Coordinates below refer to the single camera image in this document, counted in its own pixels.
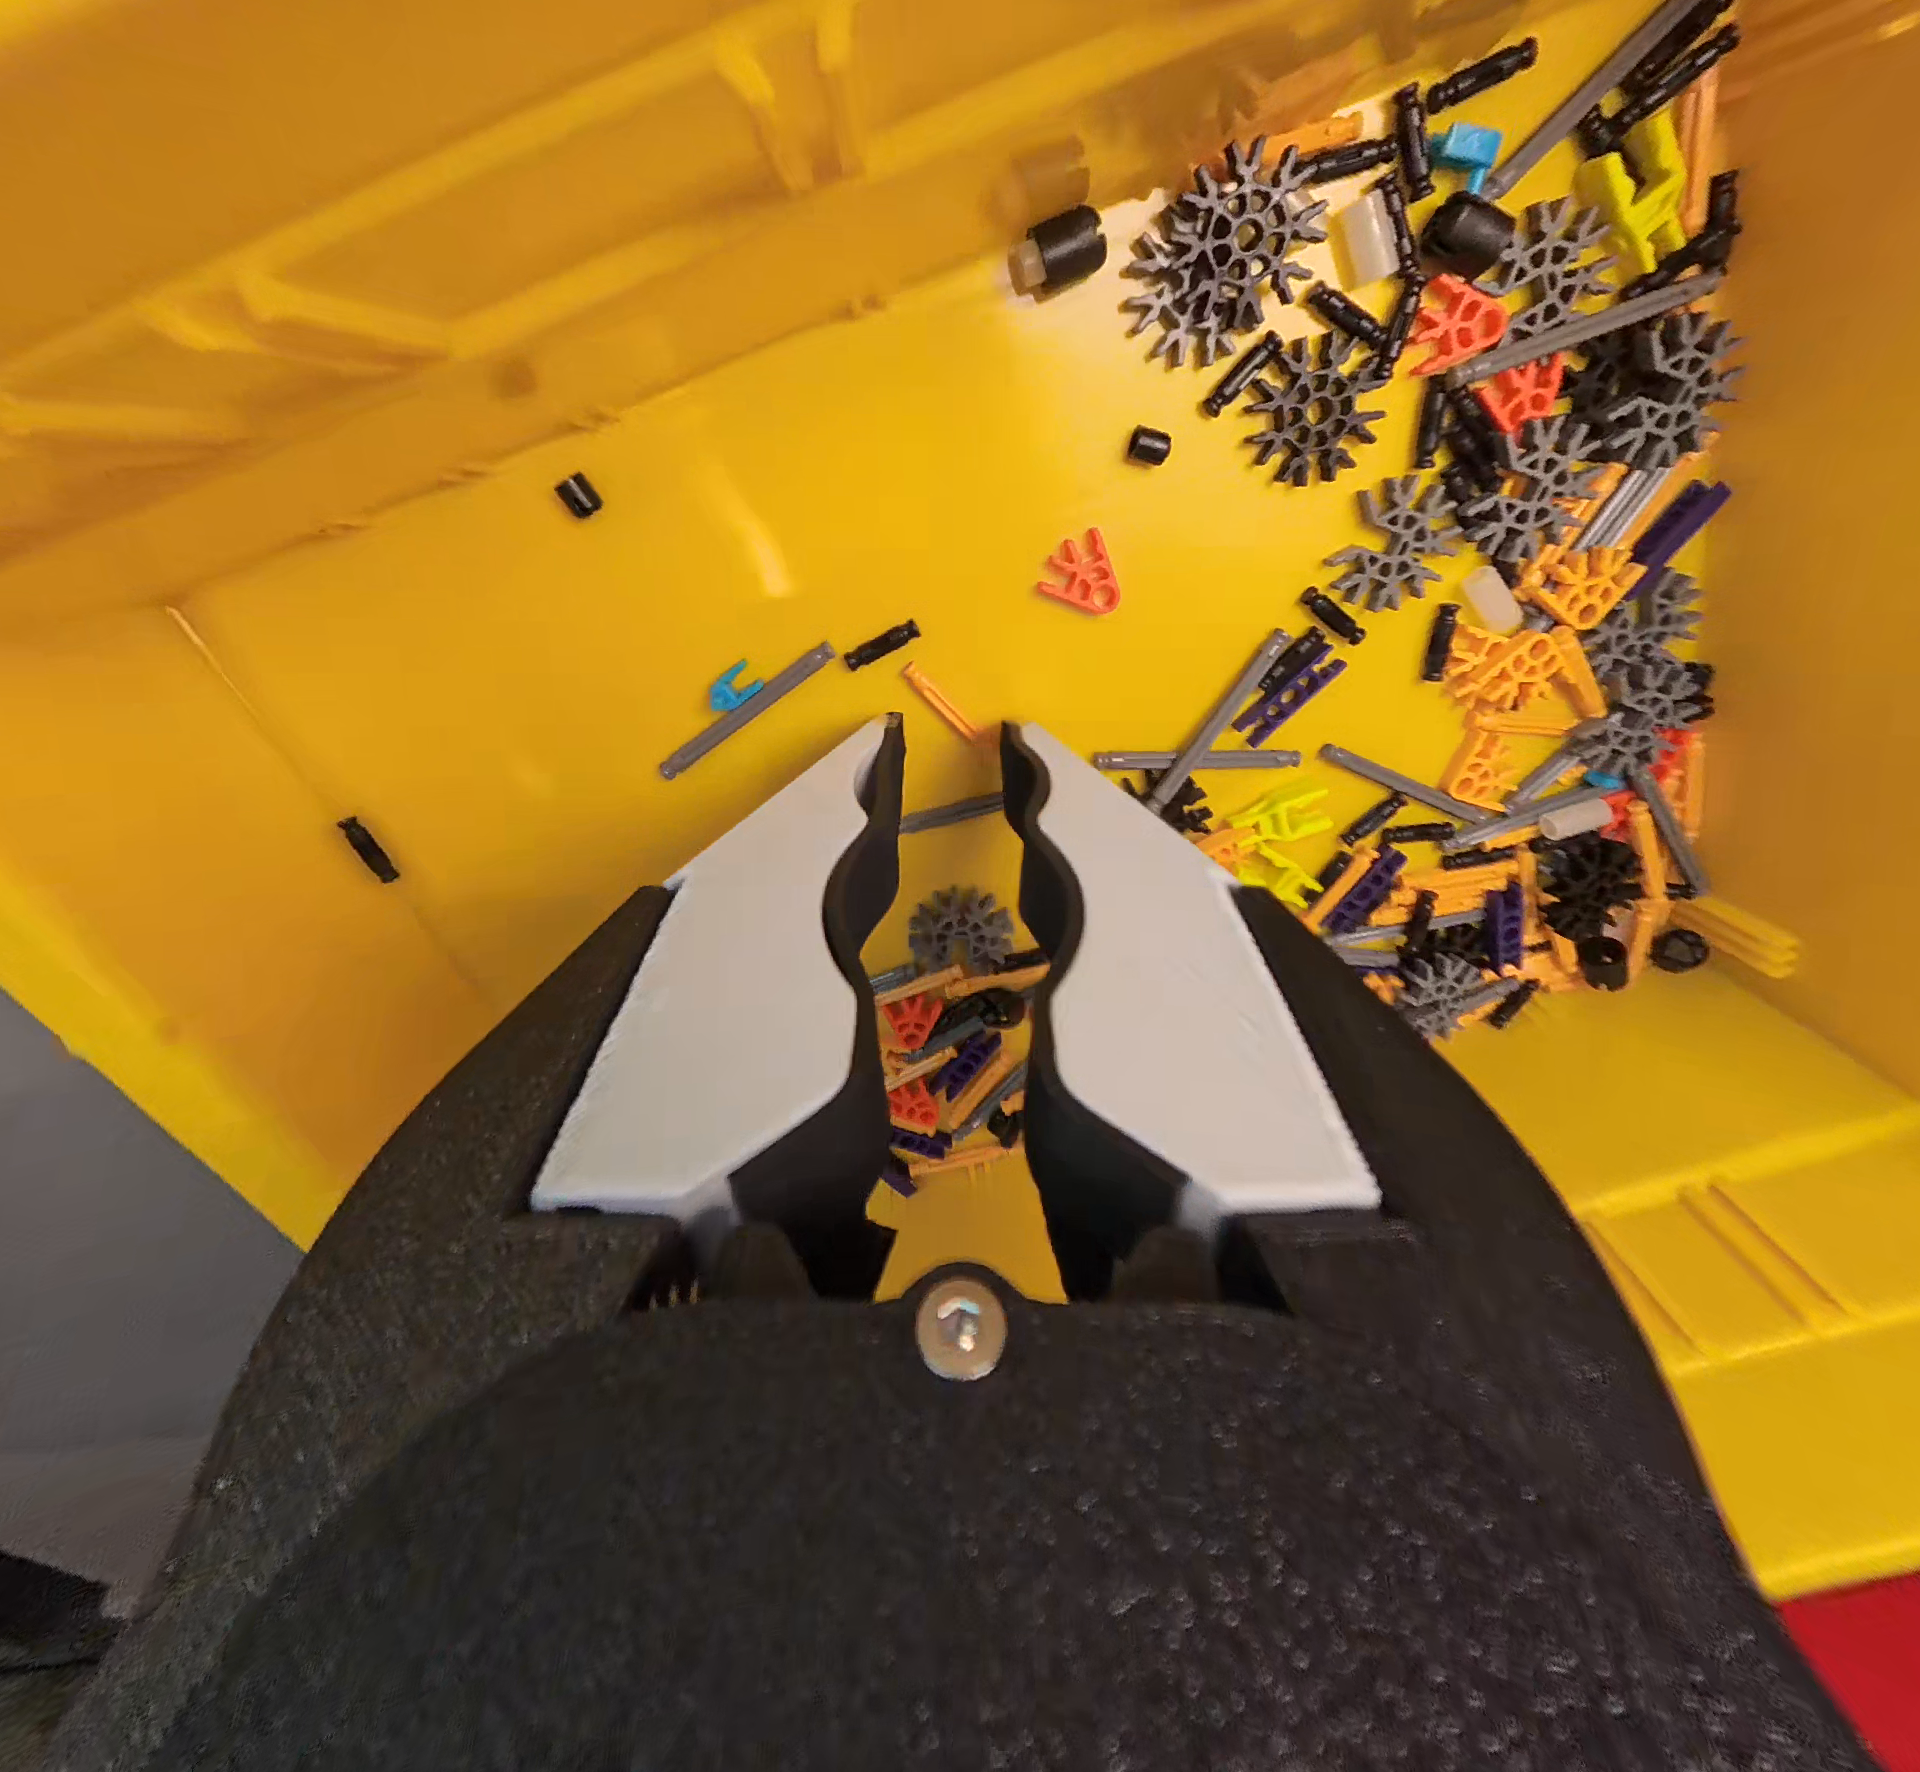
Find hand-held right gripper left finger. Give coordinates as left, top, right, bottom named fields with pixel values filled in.
left=531, top=716, right=907, bottom=1228

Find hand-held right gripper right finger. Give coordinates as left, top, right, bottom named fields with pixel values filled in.
left=999, top=723, right=1388, bottom=1228

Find yellow plastic bin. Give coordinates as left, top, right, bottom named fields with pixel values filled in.
left=0, top=0, right=1920, bottom=1600

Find pile of grey orange toy pieces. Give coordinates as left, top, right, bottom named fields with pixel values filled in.
left=329, top=0, right=1808, bottom=1204

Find red plastic bins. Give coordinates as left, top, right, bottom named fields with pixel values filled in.
left=1764, top=1538, right=1920, bottom=1772

